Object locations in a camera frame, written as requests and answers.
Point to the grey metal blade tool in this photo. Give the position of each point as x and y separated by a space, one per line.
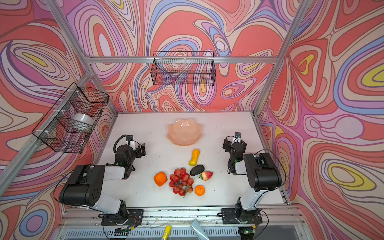
199 231

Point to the large fake orange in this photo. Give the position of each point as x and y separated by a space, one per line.
160 179

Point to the red green fake apple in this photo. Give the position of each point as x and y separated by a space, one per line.
206 175

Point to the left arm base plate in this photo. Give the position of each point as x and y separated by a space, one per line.
130 218

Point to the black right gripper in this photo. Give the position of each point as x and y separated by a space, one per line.
227 144

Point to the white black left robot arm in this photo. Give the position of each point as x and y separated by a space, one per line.
84 187

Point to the black wire basket back wall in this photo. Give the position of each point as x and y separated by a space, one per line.
183 68

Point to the black wire basket left wall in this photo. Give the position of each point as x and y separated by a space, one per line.
56 132

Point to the dark fake avocado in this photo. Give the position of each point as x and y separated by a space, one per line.
197 170

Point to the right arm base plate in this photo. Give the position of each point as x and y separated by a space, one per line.
231 216

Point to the small fake tangerine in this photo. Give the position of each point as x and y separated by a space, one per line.
199 190

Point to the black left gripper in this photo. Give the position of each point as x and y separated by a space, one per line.
138 154

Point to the peach scalloped fruit bowl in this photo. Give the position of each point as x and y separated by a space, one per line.
184 132

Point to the fake strawberry bunch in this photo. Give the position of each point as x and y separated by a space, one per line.
181 182

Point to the yellow marker pen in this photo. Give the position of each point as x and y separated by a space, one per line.
167 232

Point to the black wire basket wall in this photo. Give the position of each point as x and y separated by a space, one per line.
183 68
56 132

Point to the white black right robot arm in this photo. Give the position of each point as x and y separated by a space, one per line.
263 177

